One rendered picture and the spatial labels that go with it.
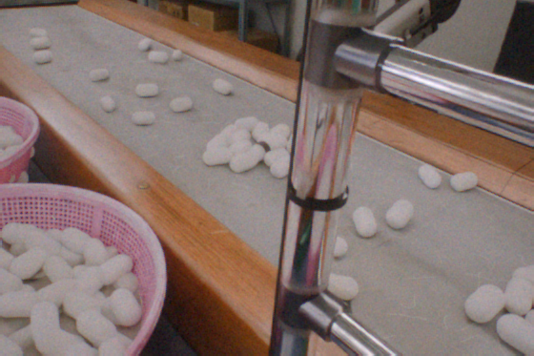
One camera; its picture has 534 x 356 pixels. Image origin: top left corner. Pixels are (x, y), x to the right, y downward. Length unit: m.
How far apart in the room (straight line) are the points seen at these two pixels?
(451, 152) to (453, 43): 2.04
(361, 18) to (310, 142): 0.05
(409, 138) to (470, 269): 0.24
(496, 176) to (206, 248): 0.36
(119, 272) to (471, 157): 0.42
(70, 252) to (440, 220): 0.36
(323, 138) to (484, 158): 0.45
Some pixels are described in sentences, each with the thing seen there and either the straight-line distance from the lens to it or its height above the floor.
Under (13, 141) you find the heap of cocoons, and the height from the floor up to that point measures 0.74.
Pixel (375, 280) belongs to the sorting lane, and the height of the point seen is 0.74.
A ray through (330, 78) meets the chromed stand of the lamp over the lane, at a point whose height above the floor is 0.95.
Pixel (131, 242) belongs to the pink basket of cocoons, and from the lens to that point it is 0.41.
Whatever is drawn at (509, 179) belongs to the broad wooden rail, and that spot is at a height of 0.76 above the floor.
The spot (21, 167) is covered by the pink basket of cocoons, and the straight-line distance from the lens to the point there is 0.57.
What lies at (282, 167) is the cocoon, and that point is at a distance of 0.51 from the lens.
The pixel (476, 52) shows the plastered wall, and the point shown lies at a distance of 2.60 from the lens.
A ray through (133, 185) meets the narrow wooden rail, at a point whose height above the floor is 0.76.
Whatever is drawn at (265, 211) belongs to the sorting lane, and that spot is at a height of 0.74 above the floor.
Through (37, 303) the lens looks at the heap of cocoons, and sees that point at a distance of 0.38.
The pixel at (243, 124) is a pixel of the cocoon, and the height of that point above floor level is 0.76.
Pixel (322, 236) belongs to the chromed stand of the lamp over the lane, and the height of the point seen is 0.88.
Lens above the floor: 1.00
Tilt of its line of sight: 28 degrees down
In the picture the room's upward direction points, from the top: 5 degrees clockwise
